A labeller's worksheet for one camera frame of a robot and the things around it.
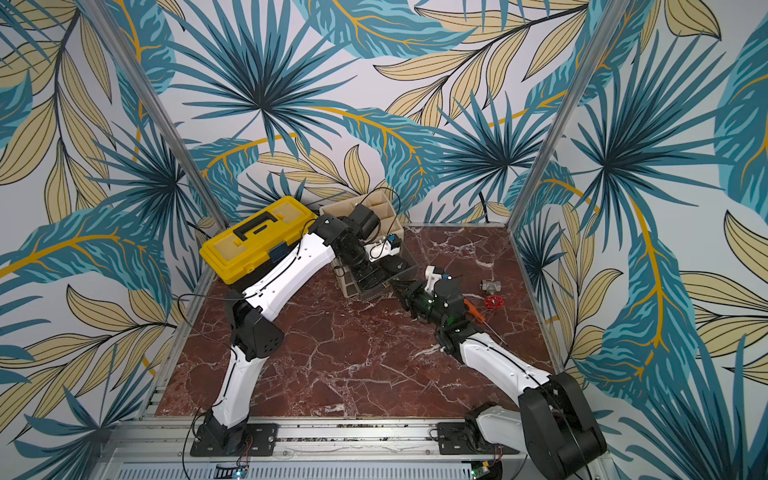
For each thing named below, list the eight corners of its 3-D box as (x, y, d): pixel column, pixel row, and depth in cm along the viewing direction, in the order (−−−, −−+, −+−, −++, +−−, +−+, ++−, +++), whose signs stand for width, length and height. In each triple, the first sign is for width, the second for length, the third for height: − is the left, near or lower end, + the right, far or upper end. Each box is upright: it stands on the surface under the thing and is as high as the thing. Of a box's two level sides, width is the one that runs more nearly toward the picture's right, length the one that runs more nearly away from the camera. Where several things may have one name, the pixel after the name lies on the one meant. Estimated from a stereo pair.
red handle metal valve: (483, 309, 99) (487, 302, 96) (478, 286, 105) (481, 278, 101) (503, 309, 100) (508, 302, 96) (497, 286, 105) (501, 279, 101)
